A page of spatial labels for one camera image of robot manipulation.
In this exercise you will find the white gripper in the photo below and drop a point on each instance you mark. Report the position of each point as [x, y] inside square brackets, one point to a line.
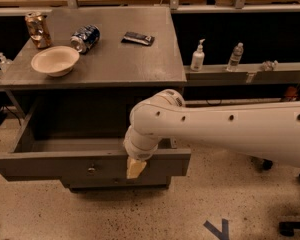
[140, 151]

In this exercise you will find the grey top drawer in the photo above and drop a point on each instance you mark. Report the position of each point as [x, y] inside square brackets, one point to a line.
[57, 144]

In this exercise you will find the grey drawer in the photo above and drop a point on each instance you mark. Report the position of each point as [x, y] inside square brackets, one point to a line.
[57, 144]
[89, 183]

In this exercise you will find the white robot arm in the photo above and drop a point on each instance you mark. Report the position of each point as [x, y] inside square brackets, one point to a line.
[266, 130]

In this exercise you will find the grey bottom drawer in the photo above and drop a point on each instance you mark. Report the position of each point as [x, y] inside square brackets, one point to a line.
[89, 183]

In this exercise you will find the grey drawer cabinet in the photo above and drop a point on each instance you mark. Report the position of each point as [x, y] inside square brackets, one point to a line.
[113, 76]

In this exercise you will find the blue tape floor marker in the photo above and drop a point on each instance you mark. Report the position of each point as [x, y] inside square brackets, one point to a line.
[221, 234]

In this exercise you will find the white pump lotion bottle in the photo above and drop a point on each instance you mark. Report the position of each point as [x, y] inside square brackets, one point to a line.
[198, 57]

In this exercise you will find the black snack bar wrapper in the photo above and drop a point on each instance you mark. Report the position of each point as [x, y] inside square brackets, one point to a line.
[137, 38]

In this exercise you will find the black chair base leg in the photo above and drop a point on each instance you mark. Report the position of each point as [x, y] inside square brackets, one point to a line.
[261, 164]

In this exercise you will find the white bowl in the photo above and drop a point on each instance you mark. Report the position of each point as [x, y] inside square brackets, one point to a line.
[55, 61]

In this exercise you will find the blue soda can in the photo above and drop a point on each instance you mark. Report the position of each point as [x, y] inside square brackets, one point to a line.
[85, 38]

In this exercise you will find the black caster base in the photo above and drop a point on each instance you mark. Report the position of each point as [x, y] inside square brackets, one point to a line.
[287, 228]

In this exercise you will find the clear sanitizer pump bottle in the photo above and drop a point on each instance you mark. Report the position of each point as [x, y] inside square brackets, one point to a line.
[4, 62]

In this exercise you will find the crumpled plastic wrapper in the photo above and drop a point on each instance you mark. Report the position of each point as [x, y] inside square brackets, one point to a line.
[269, 65]

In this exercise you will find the orange bottle under shelf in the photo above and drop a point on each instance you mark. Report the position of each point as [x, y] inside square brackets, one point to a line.
[290, 94]

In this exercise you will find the orange soda can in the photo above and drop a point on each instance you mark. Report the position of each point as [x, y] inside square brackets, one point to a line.
[38, 29]

